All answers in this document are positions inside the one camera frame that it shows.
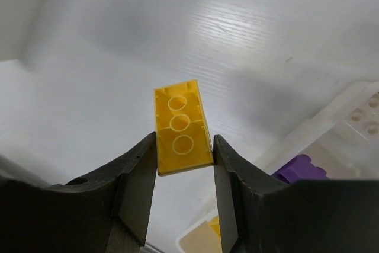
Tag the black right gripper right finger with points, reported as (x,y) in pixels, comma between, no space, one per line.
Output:
(259,213)

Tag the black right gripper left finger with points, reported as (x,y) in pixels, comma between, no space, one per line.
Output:
(105,210)

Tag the pale yellow lego brick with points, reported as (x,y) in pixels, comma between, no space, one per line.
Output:
(214,224)

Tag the purple sloped lego brick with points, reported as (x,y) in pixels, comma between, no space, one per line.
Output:
(299,168)

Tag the yellow 2x4 lego brick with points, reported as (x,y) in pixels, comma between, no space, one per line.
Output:
(182,136)

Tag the white curved lego brick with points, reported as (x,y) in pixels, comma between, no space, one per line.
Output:
(362,122)

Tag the right white divided container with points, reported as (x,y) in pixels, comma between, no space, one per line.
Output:
(325,139)

